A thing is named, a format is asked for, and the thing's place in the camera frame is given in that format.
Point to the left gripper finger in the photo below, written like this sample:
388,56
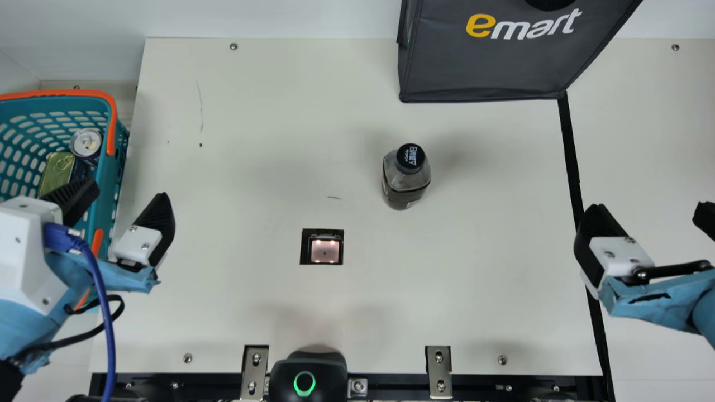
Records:
148,234
75,198

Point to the can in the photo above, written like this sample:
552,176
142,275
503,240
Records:
86,142

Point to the dark coffee bottle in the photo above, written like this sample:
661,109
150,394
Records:
406,184

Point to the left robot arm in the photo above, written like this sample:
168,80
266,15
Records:
6,385

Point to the teal shopping basket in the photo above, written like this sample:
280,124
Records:
33,107

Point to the rectangular gold tin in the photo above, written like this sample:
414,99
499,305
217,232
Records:
56,173

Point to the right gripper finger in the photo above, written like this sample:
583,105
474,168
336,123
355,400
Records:
606,251
706,220

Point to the black device with green light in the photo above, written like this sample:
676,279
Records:
304,363

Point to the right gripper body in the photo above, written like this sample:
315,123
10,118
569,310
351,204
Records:
659,301

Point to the small square scanner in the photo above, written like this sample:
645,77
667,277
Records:
325,249

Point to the dark grey bag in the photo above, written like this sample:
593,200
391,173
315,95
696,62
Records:
475,67

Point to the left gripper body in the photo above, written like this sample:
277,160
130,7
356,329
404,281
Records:
123,279

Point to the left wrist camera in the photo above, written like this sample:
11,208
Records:
22,251

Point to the black strip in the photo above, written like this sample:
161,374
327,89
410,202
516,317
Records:
570,156

